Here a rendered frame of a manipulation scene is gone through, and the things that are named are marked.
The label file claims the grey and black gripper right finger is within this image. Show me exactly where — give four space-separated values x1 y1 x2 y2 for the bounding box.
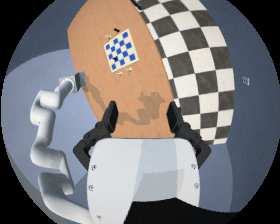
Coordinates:
166 101 211 170

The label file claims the blue and cream chessboard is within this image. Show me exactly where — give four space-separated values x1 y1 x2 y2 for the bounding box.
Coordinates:
104 28 139 73

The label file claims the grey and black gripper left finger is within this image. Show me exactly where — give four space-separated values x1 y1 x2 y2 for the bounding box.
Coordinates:
73 100 119 171

